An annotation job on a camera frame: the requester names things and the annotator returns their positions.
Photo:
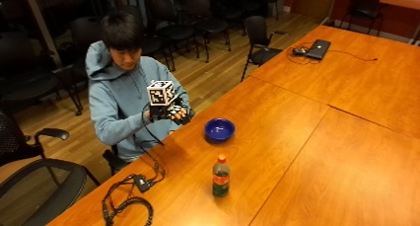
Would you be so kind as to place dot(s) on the white marker cube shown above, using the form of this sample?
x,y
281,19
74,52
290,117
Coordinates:
x,y
160,93

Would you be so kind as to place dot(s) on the blue bowl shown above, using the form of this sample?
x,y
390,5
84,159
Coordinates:
x,y
220,128

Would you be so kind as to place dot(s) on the person in grey-blue hoodie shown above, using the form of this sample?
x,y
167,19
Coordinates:
x,y
116,97

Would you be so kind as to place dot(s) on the black chair under person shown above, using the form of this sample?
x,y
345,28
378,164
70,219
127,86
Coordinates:
x,y
115,160

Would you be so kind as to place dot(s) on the green bottle with red label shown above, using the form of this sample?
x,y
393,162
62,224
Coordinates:
x,y
221,178

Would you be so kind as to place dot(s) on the small black hub box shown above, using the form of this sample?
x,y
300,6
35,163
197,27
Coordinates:
x,y
142,183

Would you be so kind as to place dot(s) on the black stacking chair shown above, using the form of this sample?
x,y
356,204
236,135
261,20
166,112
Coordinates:
x,y
31,74
205,18
362,7
171,28

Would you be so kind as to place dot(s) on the black chair with armrests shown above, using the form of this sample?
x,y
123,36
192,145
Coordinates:
x,y
261,41

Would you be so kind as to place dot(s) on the black power adapter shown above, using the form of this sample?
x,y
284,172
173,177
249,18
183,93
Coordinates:
x,y
300,51

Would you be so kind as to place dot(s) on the black mesh office chair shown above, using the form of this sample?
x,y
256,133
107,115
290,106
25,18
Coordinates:
x,y
53,186

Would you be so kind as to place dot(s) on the black laptop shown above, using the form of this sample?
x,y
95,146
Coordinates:
x,y
318,49

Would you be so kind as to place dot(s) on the black office chair with armrest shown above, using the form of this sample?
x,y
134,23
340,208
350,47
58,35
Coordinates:
x,y
18,140

